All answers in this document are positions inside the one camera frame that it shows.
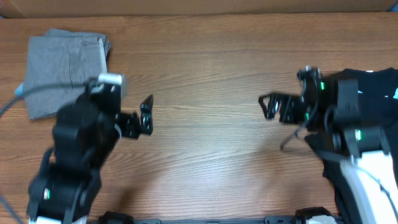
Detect black garment under pile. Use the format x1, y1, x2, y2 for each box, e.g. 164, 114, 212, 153
306, 68, 397, 223

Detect folded grey trousers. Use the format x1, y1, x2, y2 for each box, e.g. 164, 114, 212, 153
22, 29, 111, 120

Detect light blue folded cloth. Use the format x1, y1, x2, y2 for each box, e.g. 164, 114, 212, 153
14, 83, 24, 98

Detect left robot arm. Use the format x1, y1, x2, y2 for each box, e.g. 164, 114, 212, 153
27, 80, 154, 223

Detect light blue printed t-shirt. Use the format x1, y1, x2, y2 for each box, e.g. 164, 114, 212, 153
358, 68, 397, 99

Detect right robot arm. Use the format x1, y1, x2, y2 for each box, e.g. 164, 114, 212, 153
258, 67, 397, 223

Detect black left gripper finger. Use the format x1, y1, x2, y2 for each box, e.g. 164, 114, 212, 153
141, 119, 153, 135
140, 95, 154, 122

